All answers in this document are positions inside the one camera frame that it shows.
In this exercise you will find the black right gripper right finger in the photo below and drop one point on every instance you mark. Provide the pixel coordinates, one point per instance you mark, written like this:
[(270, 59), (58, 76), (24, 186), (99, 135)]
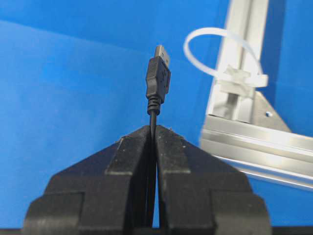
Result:
[(201, 195)]

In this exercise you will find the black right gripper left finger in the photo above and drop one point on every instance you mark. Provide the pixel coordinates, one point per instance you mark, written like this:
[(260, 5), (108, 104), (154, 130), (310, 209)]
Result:
[(107, 193)]

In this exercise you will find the white zip tie loop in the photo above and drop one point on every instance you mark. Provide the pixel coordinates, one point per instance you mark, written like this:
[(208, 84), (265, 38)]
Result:
[(255, 80)]

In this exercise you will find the square aluminium extrusion frame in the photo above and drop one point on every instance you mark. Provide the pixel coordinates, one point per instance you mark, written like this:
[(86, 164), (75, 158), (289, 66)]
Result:
[(244, 130)]

